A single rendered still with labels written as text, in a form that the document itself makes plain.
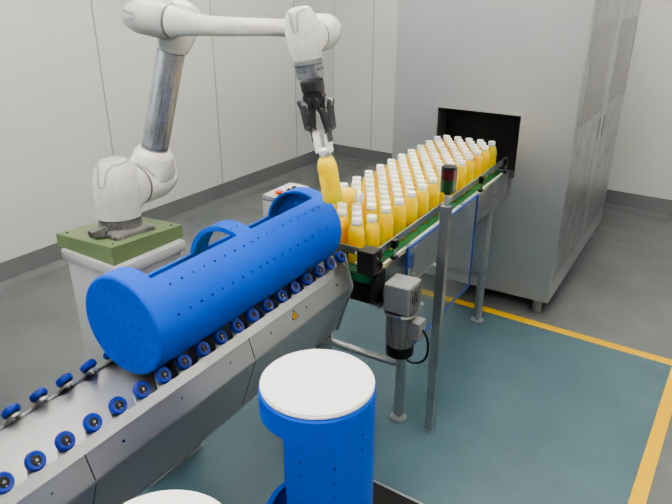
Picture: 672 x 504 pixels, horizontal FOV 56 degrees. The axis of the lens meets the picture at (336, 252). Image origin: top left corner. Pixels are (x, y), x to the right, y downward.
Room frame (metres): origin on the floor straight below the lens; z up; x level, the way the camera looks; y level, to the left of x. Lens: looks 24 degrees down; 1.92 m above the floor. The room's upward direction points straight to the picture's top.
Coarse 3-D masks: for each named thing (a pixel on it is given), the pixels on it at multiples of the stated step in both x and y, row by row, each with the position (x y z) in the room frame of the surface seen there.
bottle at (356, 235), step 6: (354, 228) 2.22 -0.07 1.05; (360, 228) 2.22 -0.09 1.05; (348, 234) 2.23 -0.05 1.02; (354, 234) 2.21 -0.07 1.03; (360, 234) 2.21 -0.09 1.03; (348, 240) 2.24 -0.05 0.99; (354, 240) 2.21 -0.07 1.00; (360, 240) 2.21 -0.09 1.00; (360, 246) 2.21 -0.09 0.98; (348, 258) 2.23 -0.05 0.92; (354, 258) 2.21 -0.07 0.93
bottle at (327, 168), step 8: (320, 160) 1.98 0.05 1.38; (328, 160) 1.97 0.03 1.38; (320, 168) 1.97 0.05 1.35; (328, 168) 1.96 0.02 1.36; (336, 168) 1.98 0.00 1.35; (320, 176) 1.98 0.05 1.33; (328, 176) 1.96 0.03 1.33; (336, 176) 1.98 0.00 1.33; (320, 184) 1.98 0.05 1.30; (328, 184) 1.96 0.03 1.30; (336, 184) 1.97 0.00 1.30; (328, 192) 1.96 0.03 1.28; (336, 192) 1.97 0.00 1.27; (328, 200) 1.96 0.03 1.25; (336, 200) 1.96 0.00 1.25
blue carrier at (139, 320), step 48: (288, 192) 2.12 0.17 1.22; (240, 240) 1.71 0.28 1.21; (288, 240) 1.83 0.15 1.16; (336, 240) 2.05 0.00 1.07; (96, 288) 1.45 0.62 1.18; (144, 288) 1.39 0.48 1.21; (192, 288) 1.47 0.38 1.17; (240, 288) 1.60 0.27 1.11; (96, 336) 1.46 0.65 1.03; (144, 336) 1.36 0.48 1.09; (192, 336) 1.43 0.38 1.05
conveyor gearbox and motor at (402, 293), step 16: (384, 288) 2.13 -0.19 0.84; (400, 288) 2.09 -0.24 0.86; (416, 288) 2.12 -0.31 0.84; (384, 304) 2.13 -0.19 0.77; (400, 304) 2.09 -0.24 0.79; (416, 304) 2.14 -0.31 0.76; (400, 320) 2.10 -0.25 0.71; (416, 320) 2.11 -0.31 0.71; (400, 336) 2.10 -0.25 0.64; (416, 336) 2.08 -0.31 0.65; (400, 352) 2.09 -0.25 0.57
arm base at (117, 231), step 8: (104, 224) 2.10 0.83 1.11; (112, 224) 2.10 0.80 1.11; (120, 224) 2.10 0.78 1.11; (128, 224) 2.11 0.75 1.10; (136, 224) 2.14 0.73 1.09; (144, 224) 2.18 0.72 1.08; (152, 224) 2.20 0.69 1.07; (88, 232) 2.14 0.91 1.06; (96, 232) 2.07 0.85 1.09; (104, 232) 2.09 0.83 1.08; (112, 232) 2.09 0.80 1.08; (120, 232) 2.09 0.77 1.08; (128, 232) 2.10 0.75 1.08; (136, 232) 2.12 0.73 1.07; (120, 240) 2.06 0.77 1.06
